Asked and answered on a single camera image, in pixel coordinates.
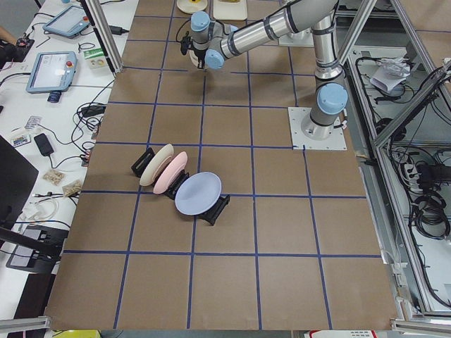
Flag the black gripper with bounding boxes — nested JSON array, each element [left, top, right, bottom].
[[191, 41, 208, 70]]

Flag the white ceramic bowl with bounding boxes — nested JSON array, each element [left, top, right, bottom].
[[188, 50, 201, 69]]

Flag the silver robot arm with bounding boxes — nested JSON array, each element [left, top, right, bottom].
[[180, 0, 348, 141]]

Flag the cream round plate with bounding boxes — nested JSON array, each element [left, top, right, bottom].
[[176, 0, 208, 14]]

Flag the cream rectangular tray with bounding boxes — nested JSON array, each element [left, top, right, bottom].
[[213, 0, 247, 20]]

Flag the pink plate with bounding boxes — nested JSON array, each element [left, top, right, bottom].
[[153, 151, 188, 194]]

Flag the green white box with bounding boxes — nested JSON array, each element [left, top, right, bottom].
[[83, 48, 107, 69]]

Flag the cream plate in rack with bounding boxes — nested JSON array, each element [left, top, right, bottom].
[[140, 144, 174, 187]]

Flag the lavender plate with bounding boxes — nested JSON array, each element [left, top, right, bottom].
[[175, 172, 222, 215]]

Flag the far teach pendant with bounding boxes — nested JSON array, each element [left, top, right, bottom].
[[43, 6, 89, 38]]

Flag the teach pendant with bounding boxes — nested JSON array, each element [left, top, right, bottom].
[[26, 51, 78, 94], [43, 6, 89, 38]]

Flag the near teach pendant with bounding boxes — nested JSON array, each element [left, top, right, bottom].
[[26, 51, 78, 94]]

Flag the black dish rack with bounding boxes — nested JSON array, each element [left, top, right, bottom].
[[131, 144, 230, 225]]

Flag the black power adapter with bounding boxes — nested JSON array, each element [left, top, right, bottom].
[[34, 133, 54, 156]]

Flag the black monitor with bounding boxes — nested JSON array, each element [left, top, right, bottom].
[[1, 139, 68, 274]]

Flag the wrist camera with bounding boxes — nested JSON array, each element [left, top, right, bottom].
[[180, 35, 192, 56]]

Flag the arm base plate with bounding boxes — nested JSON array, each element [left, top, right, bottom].
[[288, 107, 347, 151], [278, 28, 314, 48]]

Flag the aluminium frame post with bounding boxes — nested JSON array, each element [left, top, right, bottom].
[[80, 0, 123, 74]]

